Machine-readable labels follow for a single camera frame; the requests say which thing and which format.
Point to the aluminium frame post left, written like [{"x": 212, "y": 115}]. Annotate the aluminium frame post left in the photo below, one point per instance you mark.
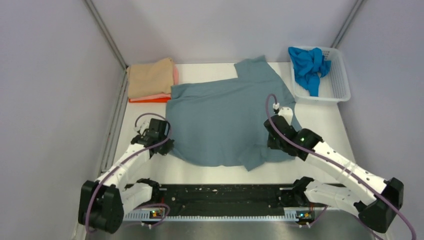
[{"x": 105, "y": 32}]

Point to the aluminium frame post right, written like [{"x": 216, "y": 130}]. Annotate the aluminium frame post right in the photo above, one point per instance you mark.
[{"x": 358, "y": 5}]

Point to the orange folded t shirt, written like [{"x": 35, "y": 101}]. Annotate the orange folded t shirt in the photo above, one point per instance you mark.
[{"x": 155, "y": 100}]

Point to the beige folded t shirt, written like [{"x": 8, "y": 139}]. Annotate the beige folded t shirt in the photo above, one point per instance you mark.
[{"x": 152, "y": 79}]

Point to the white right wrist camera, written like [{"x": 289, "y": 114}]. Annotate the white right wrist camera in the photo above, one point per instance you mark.
[{"x": 283, "y": 111}]

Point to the white slotted cable duct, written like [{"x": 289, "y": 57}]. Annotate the white slotted cable duct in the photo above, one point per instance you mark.
[{"x": 144, "y": 216}]

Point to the aluminium frame post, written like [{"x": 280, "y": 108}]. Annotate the aluminium frame post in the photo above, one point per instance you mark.
[
  {"x": 358, "y": 5},
  {"x": 105, "y": 32}
]

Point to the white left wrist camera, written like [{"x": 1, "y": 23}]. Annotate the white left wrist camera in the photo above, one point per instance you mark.
[{"x": 140, "y": 127}]

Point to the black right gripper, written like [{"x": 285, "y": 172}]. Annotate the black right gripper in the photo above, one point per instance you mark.
[{"x": 271, "y": 144}]

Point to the pink folded t shirt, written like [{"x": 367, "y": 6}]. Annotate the pink folded t shirt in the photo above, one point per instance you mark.
[{"x": 165, "y": 96}]

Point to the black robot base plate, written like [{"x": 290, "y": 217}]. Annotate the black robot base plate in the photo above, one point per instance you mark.
[{"x": 229, "y": 200}]

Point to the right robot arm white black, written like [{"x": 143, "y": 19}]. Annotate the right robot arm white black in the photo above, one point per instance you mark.
[{"x": 371, "y": 198}]

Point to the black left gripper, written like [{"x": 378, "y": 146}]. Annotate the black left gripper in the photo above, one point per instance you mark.
[{"x": 169, "y": 146}]

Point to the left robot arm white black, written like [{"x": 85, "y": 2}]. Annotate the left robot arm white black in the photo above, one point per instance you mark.
[{"x": 105, "y": 202}]

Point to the white plastic laundry basket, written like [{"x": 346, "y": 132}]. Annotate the white plastic laundry basket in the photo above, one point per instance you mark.
[{"x": 334, "y": 87}]

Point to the aluminium side rail left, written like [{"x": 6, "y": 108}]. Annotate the aluminium side rail left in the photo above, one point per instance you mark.
[{"x": 114, "y": 130}]

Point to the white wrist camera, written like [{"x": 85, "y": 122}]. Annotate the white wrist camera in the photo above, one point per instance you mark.
[
  {"x": 140, "y": 127},
  {"x": 283, "y": 111}
]

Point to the grey blue t shirt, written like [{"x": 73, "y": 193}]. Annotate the grey blue t shirt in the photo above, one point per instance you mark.
[{"x": 221, "y": 123}]

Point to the bright blue t shirt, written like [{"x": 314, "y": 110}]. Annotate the bright blue t shirt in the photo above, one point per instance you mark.
[{"x": 309, "y": 67}]

